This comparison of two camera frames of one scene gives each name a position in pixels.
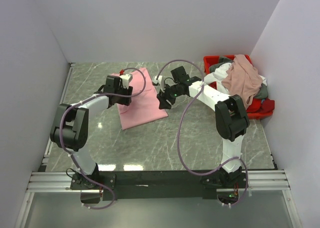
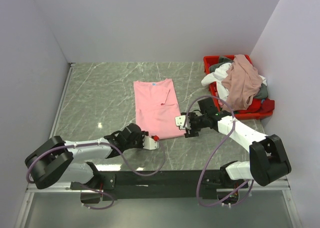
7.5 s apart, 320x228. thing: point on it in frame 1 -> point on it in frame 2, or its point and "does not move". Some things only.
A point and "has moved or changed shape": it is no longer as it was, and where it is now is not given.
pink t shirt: (144, 109) has moved or changed shape
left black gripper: (126, 101) -> (141, 144)
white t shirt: (218, 74) does not move
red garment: (259, 105) does not move
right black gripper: (162, 98) -> (192, 133)
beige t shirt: (244, 79) does not move
